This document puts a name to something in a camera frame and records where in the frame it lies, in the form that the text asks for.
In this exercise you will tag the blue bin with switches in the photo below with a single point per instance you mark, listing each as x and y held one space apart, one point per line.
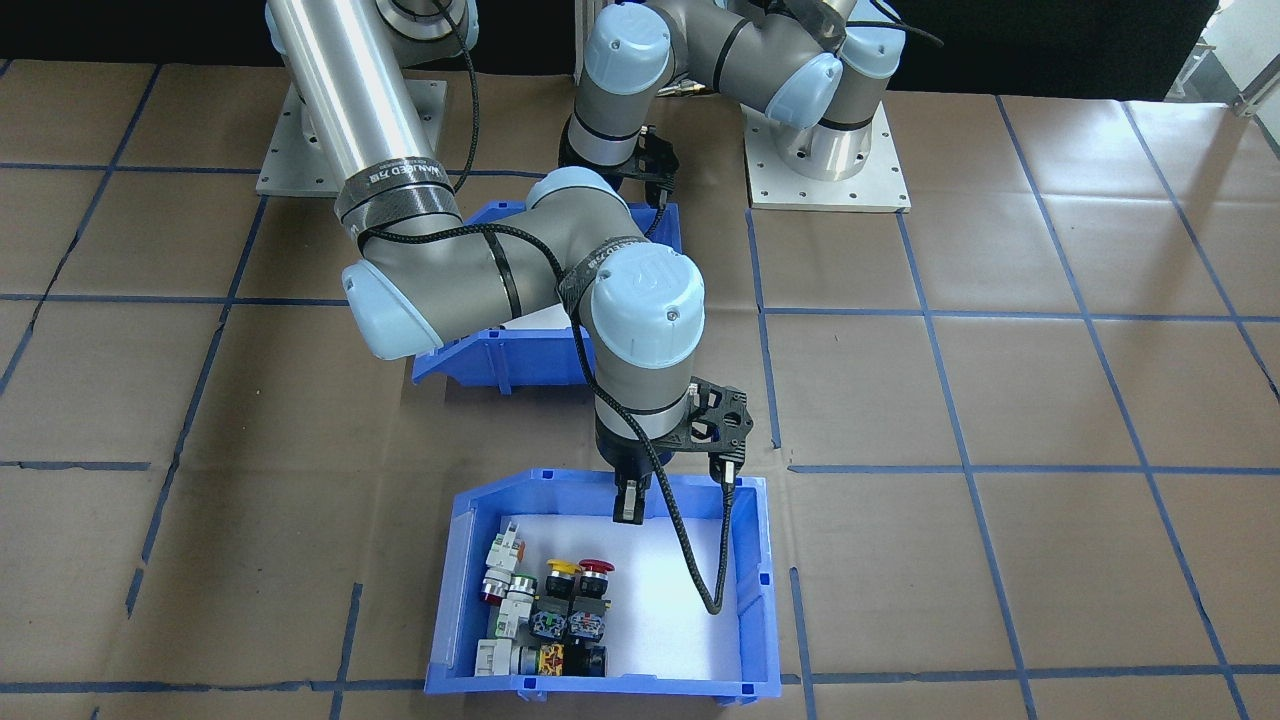
752 600

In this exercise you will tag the blue bin with capacitors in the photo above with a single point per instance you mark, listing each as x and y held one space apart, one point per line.
500 362

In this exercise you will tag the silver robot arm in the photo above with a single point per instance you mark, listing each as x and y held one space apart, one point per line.
720 50
350 100

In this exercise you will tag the red mushroom push button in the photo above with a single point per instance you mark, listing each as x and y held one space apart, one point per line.
595 600

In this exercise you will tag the white pilot light red lens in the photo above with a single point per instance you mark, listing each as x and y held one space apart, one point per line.
505 545

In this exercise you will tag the yellow mushroom push button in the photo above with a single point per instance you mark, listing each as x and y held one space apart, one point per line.
555 610

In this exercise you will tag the white pilot light green lens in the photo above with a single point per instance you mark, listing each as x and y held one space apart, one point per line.
518 610

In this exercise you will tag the white foam bin liner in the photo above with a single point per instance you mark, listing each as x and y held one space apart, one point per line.
540 318

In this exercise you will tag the white square base plate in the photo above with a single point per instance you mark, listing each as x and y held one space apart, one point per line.
290 170
770 195

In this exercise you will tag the silver metal frame bar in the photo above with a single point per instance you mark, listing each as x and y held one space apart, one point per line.
586 40

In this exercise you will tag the black selector switch yellow block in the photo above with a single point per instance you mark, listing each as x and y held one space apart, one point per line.
590 660

